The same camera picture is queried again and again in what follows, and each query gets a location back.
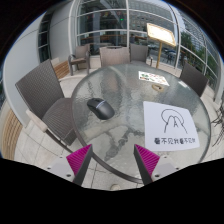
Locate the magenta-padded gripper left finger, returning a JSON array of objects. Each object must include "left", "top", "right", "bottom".
[{"left": 46, "top": 143, "right": 94, "bottom": 187}]

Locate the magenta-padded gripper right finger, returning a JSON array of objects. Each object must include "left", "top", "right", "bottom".
[{"left": 133, "top": 143, "right": 183, "bottom": 186}]

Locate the black computer mouse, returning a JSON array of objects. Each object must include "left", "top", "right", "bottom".
[{"left": 86, "top": 97, "right": 116, "bottom": 121}]

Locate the white mouse pad with drawing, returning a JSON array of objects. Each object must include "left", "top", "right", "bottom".
[{"left": 143, "top": 100, "right": 201, "bottom": 152}]

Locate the tan tape roll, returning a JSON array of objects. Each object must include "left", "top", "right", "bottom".
[{"left": 151, "top": 83, "right": 165, "bottom": 92}]

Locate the colourful printed menu card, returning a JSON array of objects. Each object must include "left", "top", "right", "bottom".
[{"left": 138, "top": 70, "right": 170, "bottom": 87}]

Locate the dark metal side table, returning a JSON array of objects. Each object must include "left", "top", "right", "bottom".
[{"left": 211, "top": 99, "right": 224, "bottom": 148}]

